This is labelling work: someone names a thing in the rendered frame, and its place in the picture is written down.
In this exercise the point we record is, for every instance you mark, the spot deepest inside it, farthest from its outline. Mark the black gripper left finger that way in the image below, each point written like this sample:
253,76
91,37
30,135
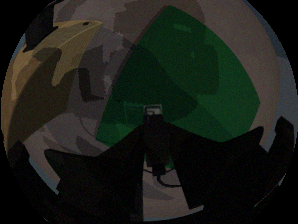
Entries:
117,171

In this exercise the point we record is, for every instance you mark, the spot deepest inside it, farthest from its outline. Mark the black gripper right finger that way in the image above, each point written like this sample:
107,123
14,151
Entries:
200,163

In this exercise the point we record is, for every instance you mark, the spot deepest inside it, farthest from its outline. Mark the green circuit board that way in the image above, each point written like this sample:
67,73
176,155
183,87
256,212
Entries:
184,71

